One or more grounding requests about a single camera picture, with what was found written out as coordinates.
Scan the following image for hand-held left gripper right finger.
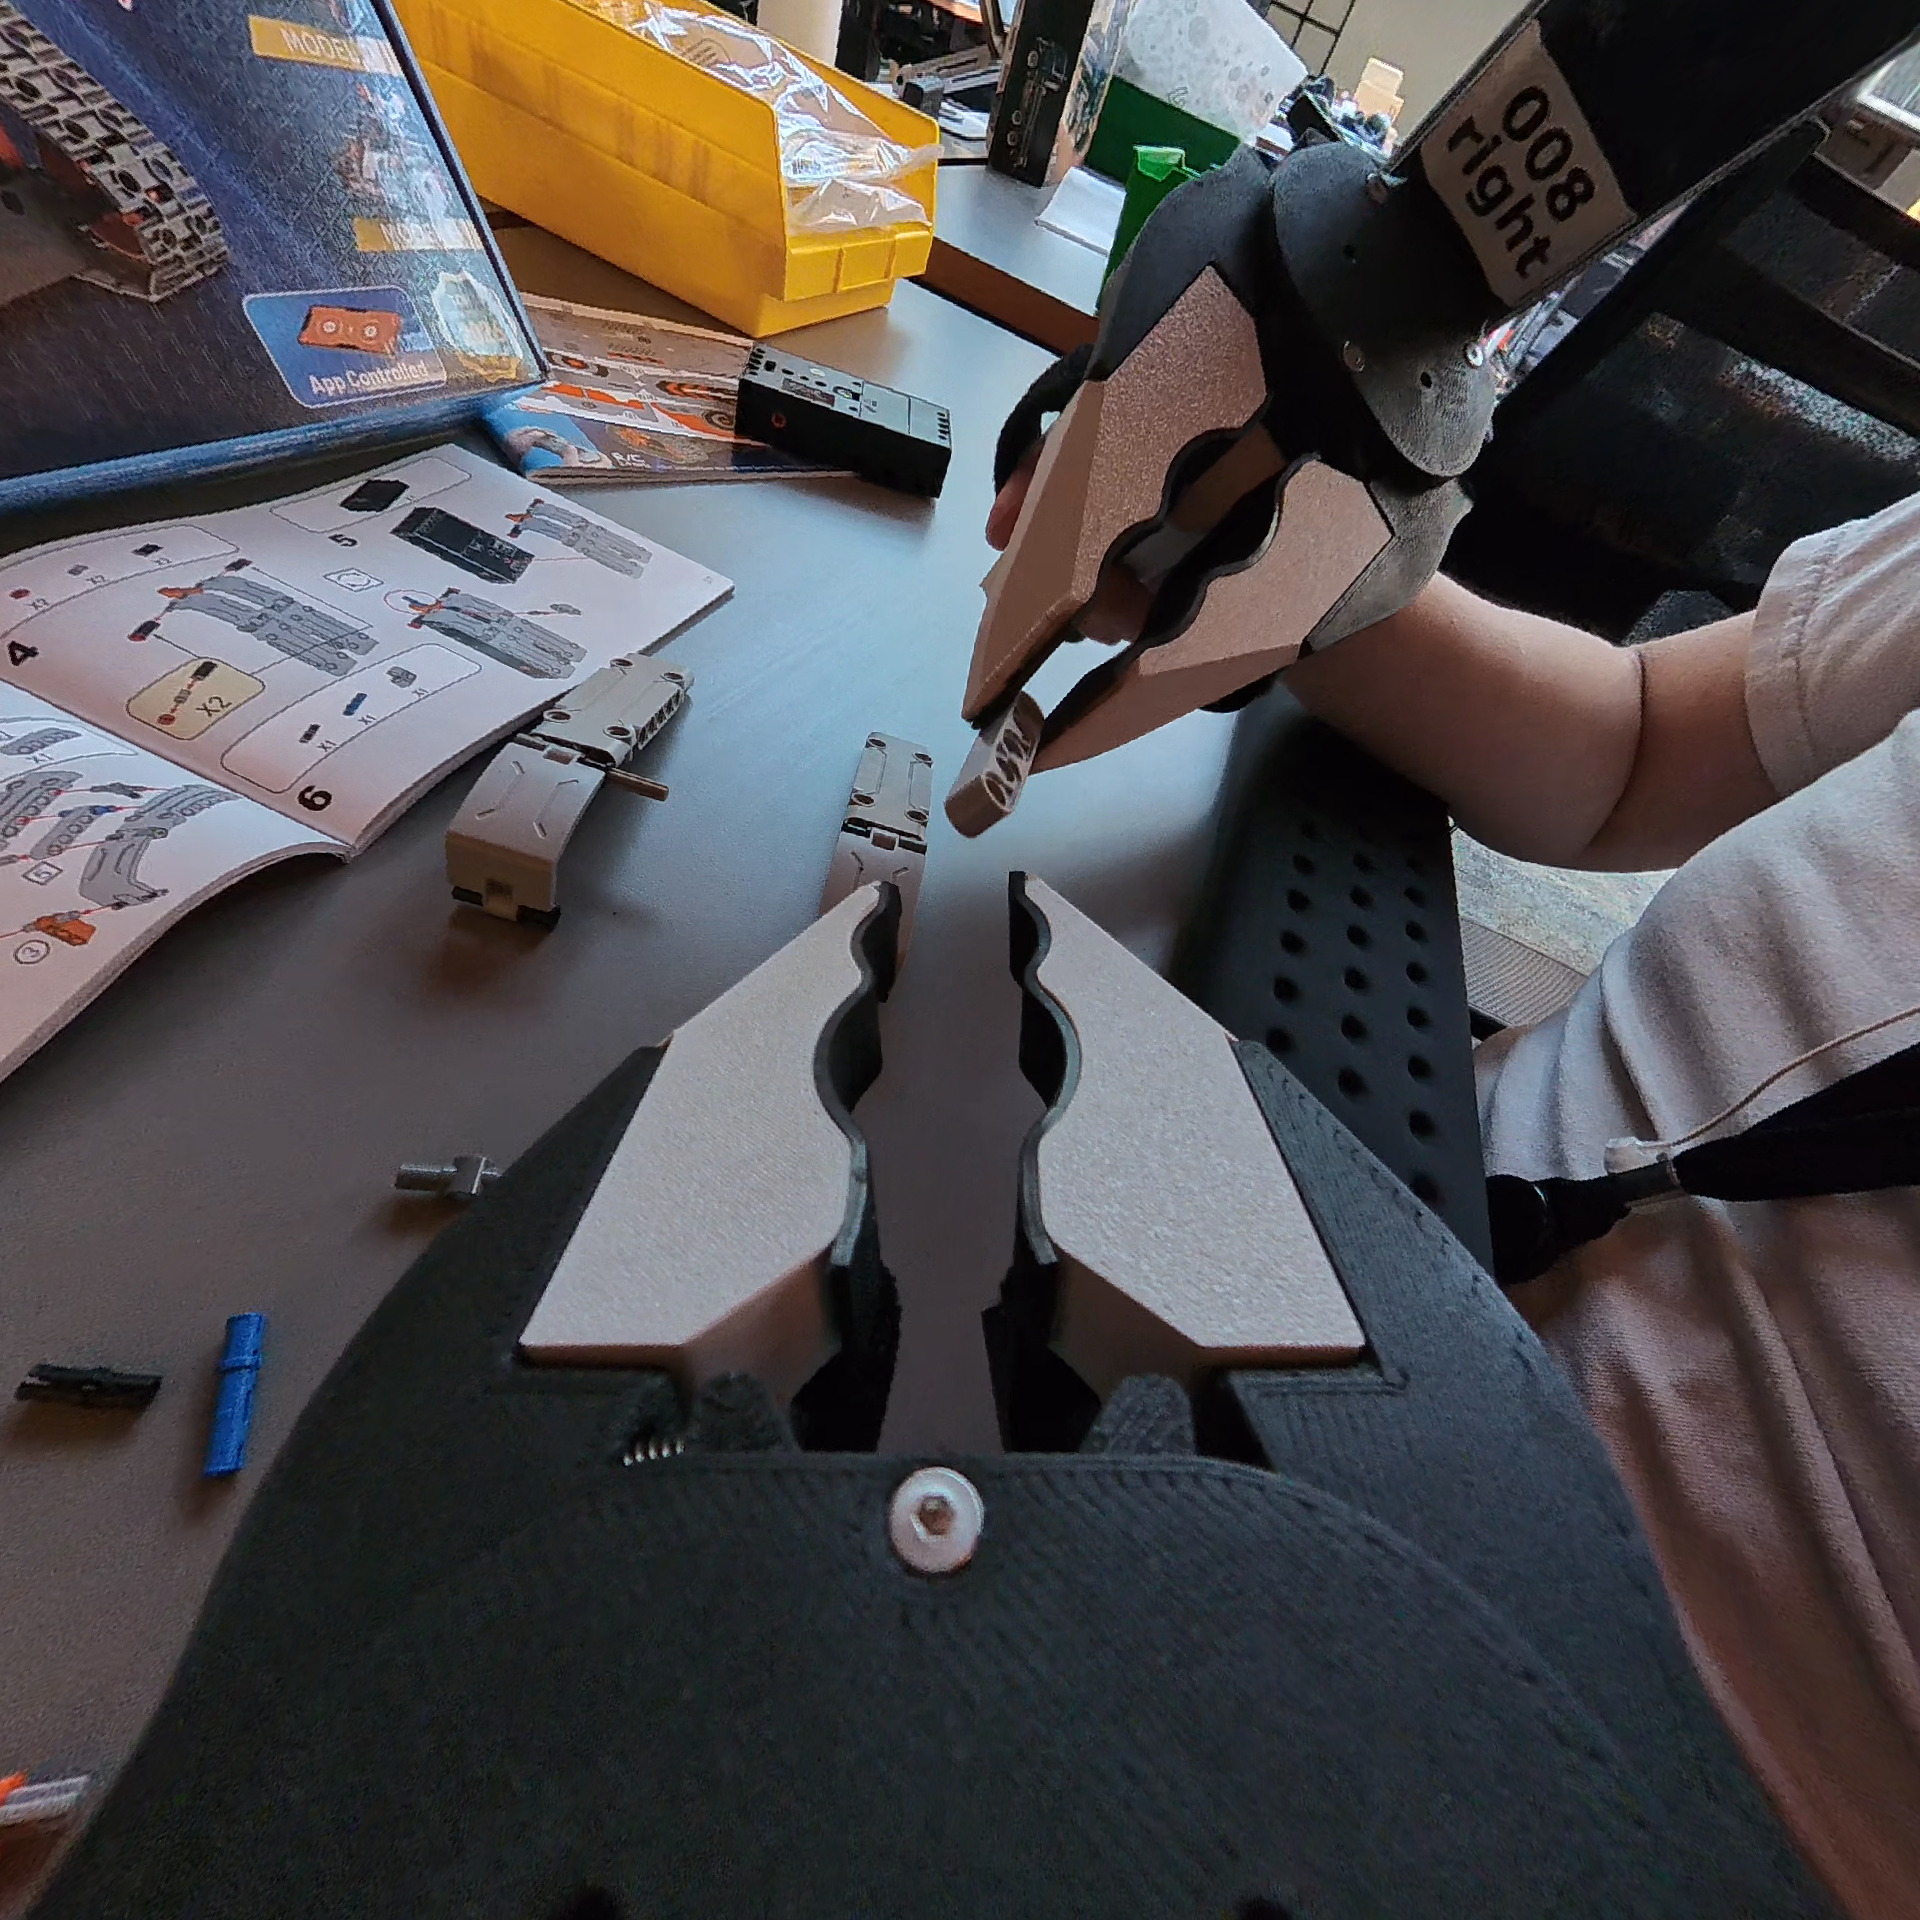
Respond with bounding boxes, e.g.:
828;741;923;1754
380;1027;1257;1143
982;870;1369;1457

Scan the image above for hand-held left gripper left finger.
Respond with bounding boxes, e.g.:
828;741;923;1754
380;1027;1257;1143
516;881;906;1454

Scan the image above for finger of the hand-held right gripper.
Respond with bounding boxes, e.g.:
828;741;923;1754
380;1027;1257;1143
959;267;1279;725
1031;455;1402;777

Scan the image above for dark grey beam with holes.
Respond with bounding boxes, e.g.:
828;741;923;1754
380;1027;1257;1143
943;690;1046;838

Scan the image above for grey hinged panel with axle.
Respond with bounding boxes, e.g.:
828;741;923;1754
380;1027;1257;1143
445;657;694;929

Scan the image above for black pin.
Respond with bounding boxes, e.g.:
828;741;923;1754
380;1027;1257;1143
15;1363;165;1412

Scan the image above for person's right forearm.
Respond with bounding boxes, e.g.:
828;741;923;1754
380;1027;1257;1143
1277;566;1778;876

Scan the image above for grey desk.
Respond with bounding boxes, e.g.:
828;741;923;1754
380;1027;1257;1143
0;223;1277;1920

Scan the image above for person's right hand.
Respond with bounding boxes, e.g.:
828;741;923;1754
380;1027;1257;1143
985;447;1187;649

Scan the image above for adjoining grey table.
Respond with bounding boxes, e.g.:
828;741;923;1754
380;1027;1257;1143
900;157;1119;355

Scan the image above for black electronics hub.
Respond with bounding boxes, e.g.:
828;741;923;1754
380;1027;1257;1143
735;342;958;500

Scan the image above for tall black box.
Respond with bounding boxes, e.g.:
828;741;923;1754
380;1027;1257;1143
988;0;1133;189

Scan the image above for black ribbed chair back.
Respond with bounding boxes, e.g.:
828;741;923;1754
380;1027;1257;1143
1477;89;1920;634

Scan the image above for dark grey chair part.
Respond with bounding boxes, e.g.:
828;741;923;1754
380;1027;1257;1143
1467;919;1596;1038

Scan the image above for clear plastic bag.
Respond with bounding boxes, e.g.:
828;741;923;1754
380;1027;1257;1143
599;0;942;243

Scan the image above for blue pin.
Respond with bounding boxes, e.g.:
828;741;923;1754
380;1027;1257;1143
201;1313;269;1479

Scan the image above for colour cover booklet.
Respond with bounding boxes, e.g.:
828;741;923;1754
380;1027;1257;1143
483;295;842;489

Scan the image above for open instruction booklet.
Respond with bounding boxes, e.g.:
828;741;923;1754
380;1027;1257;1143
0;442;735;1082

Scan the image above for yellow storage bin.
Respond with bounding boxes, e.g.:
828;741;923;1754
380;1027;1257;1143
394;0;942;339

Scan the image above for blue robot kit box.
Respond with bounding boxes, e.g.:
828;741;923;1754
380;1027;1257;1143
0;0;549;511

